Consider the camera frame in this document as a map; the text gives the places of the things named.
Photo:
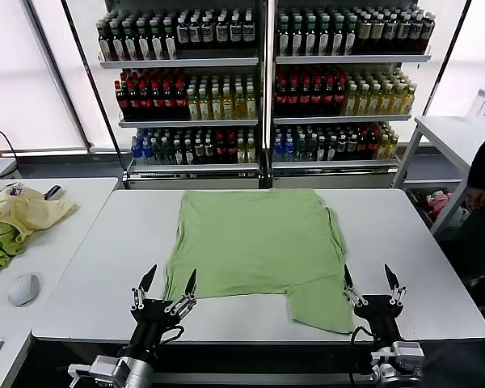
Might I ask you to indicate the white computer mouse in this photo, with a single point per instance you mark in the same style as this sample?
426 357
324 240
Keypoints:
23 289

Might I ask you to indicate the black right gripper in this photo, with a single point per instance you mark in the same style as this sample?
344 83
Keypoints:
378 315

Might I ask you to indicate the person's bare hand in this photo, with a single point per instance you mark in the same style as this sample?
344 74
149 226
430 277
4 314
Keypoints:
477 199

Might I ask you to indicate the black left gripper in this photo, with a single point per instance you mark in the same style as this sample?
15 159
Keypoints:
153 319

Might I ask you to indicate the white side table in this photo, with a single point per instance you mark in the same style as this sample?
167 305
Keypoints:
448 137

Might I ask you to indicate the green shirt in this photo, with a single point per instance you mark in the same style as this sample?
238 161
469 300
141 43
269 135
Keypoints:
258 242

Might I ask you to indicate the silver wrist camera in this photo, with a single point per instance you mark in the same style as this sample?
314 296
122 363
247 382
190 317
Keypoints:
97 369
408 357

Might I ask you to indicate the white garment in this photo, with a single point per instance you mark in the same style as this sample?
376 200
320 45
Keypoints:
464 215

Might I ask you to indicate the pale yellow garment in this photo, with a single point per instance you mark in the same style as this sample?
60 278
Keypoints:
32 210

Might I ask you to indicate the black slanted pole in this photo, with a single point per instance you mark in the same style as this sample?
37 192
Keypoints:
448 60
93 77

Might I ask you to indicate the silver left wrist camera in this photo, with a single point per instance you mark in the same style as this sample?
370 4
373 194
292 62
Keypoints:
97 369

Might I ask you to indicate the pink and red garment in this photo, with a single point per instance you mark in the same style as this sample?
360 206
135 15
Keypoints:
438 202

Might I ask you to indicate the bottle shelf rack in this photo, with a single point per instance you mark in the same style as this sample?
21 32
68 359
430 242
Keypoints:
347 60
186 62

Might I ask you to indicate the small colourful packet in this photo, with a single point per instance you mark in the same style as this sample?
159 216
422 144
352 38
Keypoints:
15 189

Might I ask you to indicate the crumpled green garment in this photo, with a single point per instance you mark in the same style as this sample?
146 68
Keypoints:
0 246

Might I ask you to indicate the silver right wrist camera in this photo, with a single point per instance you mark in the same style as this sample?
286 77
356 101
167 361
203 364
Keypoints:
408 357

